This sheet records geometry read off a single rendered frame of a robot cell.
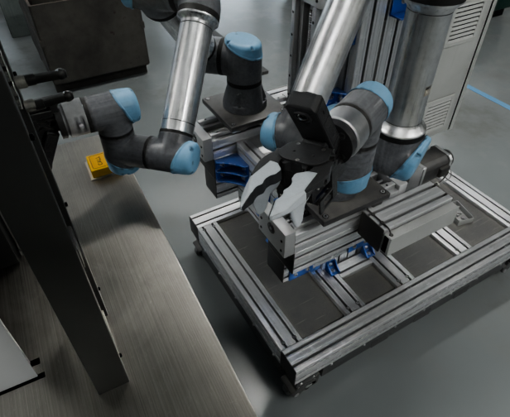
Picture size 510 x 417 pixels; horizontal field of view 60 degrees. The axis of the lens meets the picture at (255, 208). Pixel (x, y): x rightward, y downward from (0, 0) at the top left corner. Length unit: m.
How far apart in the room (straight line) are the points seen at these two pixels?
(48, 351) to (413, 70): 0.85
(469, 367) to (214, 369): 1.35
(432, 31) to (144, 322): 0.75
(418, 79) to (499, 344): 1.36
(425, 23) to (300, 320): 1.10
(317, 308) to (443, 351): 0.55
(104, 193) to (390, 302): 1.10
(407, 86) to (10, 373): 0.88
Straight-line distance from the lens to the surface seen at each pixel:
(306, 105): 0.57
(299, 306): 1.70
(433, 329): 2.02
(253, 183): 0.57
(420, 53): 0.95
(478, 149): 3.09
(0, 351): 0.79
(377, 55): 1.30
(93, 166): 1.18
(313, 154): 0.61
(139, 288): 0.91
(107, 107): 0.98
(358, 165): 0.79
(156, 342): 0.83
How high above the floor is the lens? 1.60
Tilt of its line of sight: 43 degrees down
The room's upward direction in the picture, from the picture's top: straight up
